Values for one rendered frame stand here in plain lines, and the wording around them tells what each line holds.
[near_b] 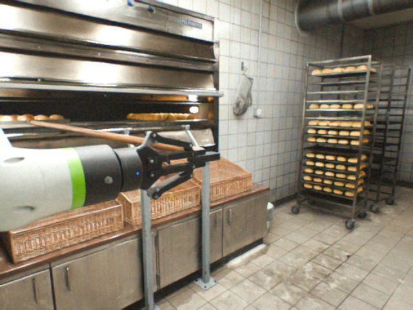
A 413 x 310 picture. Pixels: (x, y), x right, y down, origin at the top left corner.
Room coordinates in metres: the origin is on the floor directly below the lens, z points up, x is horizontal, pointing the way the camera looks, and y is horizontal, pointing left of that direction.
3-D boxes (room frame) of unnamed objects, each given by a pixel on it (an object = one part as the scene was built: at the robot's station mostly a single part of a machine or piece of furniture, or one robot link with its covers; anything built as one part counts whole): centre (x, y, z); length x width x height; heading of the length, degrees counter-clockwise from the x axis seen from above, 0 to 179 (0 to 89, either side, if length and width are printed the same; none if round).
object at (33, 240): (1.54, 0.86, 0.72); 0.56 x 0.49 x 0.28; 133
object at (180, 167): (0.52, 0.07, 1.18); 0.11 x 0.04 x 0.01; 132
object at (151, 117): (2.85, 0.46, 1.21); 0.61 x 0.48 x 0.06; 42
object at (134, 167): (0.48, 0.12, 1.20); 0.09 x 0.07 x 0.08; 132
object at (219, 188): (2.35, -0.04, 0.72); 0.56 x 0.49 x 0.28; 132
